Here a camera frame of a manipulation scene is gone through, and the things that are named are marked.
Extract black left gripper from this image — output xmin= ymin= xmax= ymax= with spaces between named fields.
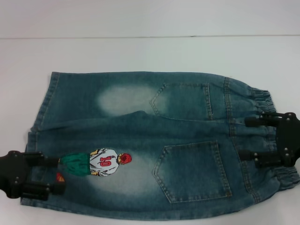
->
xmin=0 ymin=151 xmax=67 ymax=201

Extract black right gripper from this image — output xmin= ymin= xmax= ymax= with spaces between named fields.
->
xmin=238 ymin=112 xmax=300 ymax=168

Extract blue denim shorts with print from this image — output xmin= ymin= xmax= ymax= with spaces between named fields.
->
xmin=20 ymin=71 xmax=300 ymax=220

